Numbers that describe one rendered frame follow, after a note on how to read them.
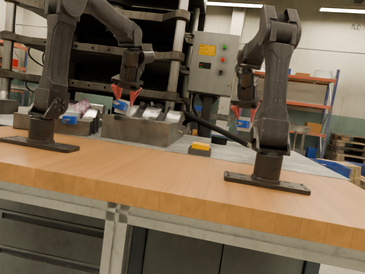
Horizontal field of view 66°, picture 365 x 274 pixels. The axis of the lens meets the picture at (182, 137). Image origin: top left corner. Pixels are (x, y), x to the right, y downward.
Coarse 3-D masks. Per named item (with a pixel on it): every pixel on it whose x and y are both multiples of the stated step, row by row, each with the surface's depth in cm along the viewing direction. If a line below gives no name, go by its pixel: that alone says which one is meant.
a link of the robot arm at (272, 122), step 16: (272, 32) 69; (288, 32) 69; (272, 48) 69; (288, 48) 69; (272, 64) 69; (288, 64) 69; (272, 80) 68; (272, 96) 67; (272, 112) 67; (272, 128) 66; (288, 128) 66; (272, 144) 67
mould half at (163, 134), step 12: (132, 108) 133; (156, 108) 135; (108, 120) 106; (120, 120) 105; (132, 120) 105; (168, 120) 125; (180, 120) 131; (108, 132) 106; (120, 132) 106; (132, 132) 105; (144, 132) 104; (156, 132) 104; (168, 132) 103; (156, 144) 104; (168, 144) 107
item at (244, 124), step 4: (240, 120) 106; (244, 120) 109; (248, 120) 109; (236, 124) 101; (240, 124) 103; (244, 124) 105; (248, 124) 107; (252, 124) 111; (240, 128) 110; (244, 128) 109; (248, 128) 109
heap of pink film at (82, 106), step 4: (84, 100) 122; (68, 104) 129; (72, 104) 129; (76, 104) 120; (80, 104) 119; (84, 104) 120; (88, 104) 122; (76, 108) 116; (80, 108) 117; (84, 108) 118; (88, 108) 120; (80, 112) 116; (84, 112) 116; (80, 116) 114
